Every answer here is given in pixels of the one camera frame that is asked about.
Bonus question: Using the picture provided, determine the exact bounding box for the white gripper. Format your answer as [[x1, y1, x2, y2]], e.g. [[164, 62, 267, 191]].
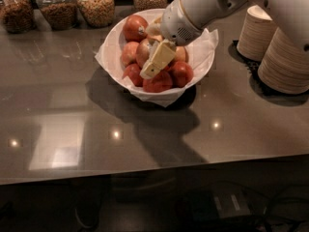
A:
[[140, 0, 203, 79]]

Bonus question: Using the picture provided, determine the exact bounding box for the large yellow-red apple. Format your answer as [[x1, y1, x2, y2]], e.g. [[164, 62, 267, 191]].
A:
[[136, 39, 151, 68]]

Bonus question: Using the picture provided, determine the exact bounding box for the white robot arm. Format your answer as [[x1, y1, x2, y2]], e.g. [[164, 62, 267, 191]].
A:
[[141, 0, 309, 79]]

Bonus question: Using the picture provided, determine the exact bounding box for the small yellow apple behind centre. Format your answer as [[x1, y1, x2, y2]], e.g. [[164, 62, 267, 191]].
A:
[[147, 34, 164, 44]]

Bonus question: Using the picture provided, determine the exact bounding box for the red apple back left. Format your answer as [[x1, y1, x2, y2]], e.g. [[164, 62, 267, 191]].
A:
[[123, 14, 148, 42]]

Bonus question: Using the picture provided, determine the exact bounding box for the red apple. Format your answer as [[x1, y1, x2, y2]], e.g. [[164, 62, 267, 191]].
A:
[[121, 42, 139, 67], [123, 14, 148, 42], [143, 71, 173, 93], [123, 63, 143, 87], [168, 61, 194, 88]]

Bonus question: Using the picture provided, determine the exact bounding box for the yellow-red apple right middle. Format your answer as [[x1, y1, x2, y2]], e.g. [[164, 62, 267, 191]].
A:
[[174, 46, 187, 62]]

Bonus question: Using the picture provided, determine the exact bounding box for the red apple left middle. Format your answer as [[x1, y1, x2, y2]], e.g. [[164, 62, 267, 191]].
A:
[[121, 42, 139, 67]]

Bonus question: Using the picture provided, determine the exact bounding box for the red apple front left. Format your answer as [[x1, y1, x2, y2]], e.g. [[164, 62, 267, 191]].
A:
[[123, 63, 143, 87]]

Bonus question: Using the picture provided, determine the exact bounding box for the red apple front right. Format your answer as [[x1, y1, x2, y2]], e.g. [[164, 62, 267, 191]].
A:
[[168, 61, 194, 88]]

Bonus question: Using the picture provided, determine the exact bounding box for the red apple front centre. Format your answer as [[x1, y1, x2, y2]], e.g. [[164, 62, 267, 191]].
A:
[[143, 71, 173, 93]]

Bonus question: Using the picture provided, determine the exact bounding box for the white bowl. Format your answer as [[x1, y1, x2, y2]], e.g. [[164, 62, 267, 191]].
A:
[[101, 8, 216, 97]]

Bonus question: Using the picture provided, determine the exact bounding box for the paper bowl stack back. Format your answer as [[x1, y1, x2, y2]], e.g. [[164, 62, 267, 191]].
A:
[[237, 5, 277, 62]]

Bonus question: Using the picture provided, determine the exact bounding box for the paper bowl stack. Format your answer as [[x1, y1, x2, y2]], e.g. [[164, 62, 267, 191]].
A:
[[258, 28, 309, 95], [237, 5, 277, 62]]

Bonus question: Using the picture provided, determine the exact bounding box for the paper bowl stack front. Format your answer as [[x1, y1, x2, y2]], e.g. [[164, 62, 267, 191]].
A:
[[258, 28, 309, 95]]

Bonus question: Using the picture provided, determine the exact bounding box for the white paper liner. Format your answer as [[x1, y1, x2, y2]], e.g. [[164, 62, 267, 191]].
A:
[[95, 12, 220, 108]]

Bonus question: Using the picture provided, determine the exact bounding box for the glass jar light cereal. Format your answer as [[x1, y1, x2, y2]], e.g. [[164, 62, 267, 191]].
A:
[[76, 0, 115, 28]]

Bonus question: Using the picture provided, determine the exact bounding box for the glass jar brown cereal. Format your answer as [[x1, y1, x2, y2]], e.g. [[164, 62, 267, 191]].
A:
[[36, 0, 77, 30]]

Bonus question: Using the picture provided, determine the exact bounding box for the black tray under stacks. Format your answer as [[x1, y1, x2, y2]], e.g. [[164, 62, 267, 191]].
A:
[[228, 40, 309, 106]]

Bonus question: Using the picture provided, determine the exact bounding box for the glass jar dark cereal far-left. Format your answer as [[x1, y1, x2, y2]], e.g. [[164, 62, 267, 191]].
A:
[[0, 0, 35, 34]]

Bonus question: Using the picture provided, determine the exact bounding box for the dark box under table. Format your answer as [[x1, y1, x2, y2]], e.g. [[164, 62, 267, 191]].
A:
[[187, 190, 252, 224]]

